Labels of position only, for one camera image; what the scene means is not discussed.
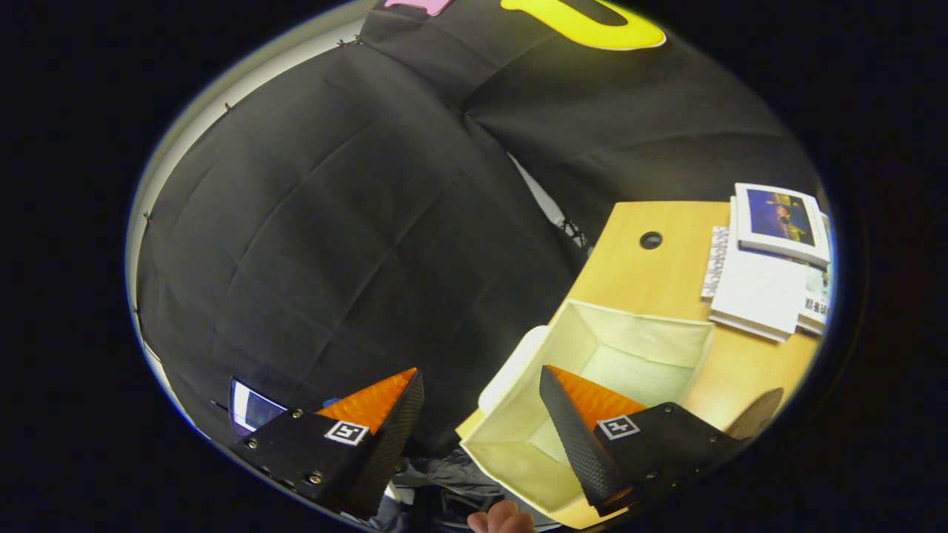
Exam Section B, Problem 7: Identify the person's dark clothing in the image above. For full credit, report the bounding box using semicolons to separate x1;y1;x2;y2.
374;448;564;533

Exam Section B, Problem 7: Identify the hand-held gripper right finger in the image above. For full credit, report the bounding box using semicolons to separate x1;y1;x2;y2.
538;364;747;519

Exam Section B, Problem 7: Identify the plain white cover book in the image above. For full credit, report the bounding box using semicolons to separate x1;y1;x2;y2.
709;198;808;343

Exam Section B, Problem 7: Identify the pale green fabric storage box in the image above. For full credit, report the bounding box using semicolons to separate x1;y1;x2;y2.
458;298;715;530

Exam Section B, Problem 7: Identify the black white patterned book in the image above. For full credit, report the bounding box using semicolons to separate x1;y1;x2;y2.
701;226;731;301

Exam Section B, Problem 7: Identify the brown fuzzy shoe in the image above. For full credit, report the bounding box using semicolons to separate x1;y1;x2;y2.
728;387;784;439

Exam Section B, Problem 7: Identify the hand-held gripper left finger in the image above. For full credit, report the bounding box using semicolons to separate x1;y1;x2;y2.
230;367;427;520

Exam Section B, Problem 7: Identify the blue photo cover book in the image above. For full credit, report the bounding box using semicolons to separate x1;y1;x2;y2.
735;183;831;268

